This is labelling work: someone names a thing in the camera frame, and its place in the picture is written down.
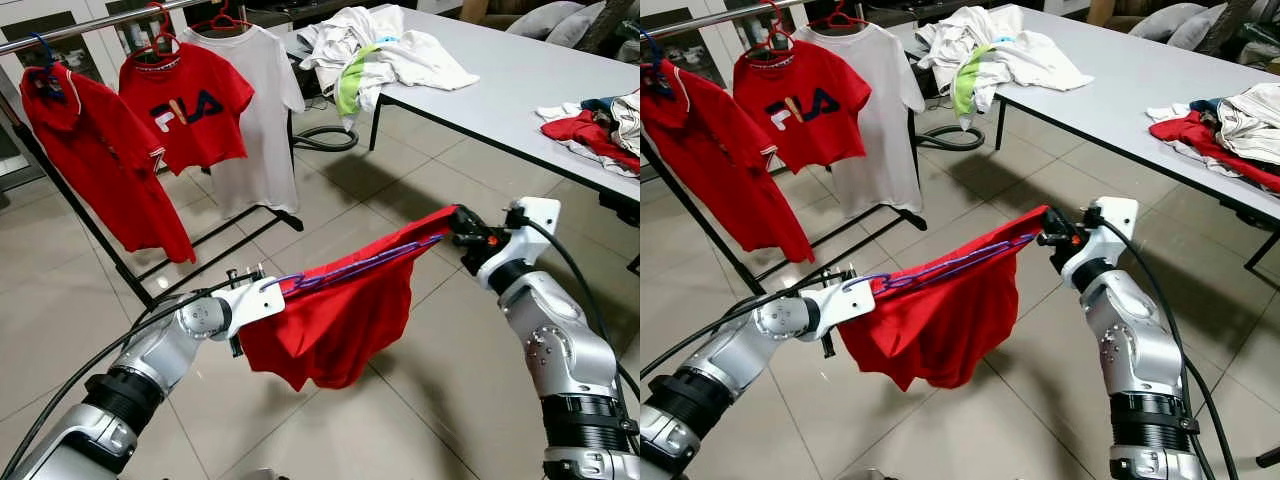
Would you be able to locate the blue plastic clothes hanger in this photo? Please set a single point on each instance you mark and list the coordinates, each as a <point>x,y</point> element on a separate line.
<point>960,262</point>
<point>380,260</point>

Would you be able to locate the plain red shirt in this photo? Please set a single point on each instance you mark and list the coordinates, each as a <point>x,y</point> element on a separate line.
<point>940,330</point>
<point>340,330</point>

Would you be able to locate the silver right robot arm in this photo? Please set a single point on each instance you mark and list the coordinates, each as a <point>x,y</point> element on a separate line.
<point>560,350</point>
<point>1140,350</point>

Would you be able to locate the thin blue clothes hanger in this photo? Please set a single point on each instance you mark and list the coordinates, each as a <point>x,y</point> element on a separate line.
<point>45,85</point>
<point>652,80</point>

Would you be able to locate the red plastic clothes hanger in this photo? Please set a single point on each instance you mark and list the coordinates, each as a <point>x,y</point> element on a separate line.
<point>778,30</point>
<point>160,40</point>
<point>838,18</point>
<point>222,20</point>

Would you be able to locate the red FILA T-shirt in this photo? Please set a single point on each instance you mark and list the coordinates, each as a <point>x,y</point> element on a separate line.
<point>800,145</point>
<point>180,140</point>

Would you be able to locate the white T-shirt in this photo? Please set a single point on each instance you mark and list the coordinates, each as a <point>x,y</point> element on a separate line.
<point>885,140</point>
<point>265,140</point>

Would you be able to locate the red polo shirt white trim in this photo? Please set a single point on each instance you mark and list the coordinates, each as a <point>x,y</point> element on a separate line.
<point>730,170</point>
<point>110,170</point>

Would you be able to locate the red garment under pile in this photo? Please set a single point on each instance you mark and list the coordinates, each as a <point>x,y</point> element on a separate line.
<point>585,130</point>
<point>1190,130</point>

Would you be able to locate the large white table black legs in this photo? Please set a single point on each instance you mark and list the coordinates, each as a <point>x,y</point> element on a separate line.
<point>1130,100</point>
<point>520,90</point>

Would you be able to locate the blue jeans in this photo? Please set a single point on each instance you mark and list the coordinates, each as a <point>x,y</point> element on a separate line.
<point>1208,106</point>
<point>598,103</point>

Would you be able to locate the white crumpled garment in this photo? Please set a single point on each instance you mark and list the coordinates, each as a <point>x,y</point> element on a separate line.
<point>1040,60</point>
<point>420,60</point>

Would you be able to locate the lime green white garment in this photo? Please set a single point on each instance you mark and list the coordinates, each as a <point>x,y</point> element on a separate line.
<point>965,85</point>
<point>350,85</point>

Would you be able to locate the grey pillow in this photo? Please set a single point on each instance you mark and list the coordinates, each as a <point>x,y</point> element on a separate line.
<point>1205,25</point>
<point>535,20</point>
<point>585,25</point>
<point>1160,22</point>

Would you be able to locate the dark wicker armchair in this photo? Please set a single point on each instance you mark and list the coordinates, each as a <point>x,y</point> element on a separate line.
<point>615,20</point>
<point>1225,25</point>

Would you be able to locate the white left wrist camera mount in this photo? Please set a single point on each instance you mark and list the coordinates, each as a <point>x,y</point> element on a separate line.
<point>840,305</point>
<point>250,305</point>

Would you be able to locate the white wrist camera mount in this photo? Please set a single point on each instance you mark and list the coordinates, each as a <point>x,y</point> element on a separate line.
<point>535,225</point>
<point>1112,225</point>
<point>250,305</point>
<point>840,305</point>

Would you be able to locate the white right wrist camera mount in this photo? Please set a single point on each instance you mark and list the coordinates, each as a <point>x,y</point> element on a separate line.
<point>535,225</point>
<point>1112,225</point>

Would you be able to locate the metal clothes rack black frame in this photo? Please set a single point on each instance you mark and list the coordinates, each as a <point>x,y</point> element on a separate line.
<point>915,218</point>
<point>293,220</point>

